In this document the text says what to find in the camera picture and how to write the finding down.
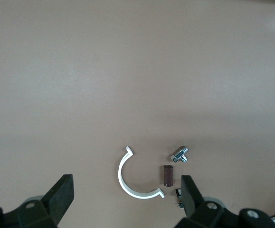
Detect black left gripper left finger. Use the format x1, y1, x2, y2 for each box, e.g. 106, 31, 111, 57
0, 174, 75, 228

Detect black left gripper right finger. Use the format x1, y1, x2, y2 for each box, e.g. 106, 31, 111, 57
175, 175, 275, 228

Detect small black electrical component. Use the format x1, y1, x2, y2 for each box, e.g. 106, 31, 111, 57
175, 188, 183, 209

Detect silver metal fitting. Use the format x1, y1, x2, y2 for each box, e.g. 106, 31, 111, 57
170, 145, 190, 164

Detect brown cylinder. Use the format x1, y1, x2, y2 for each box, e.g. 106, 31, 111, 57
162, 164, 174, 188

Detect white half-ring clamp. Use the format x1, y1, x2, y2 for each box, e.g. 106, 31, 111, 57
117, 145, 165, 199

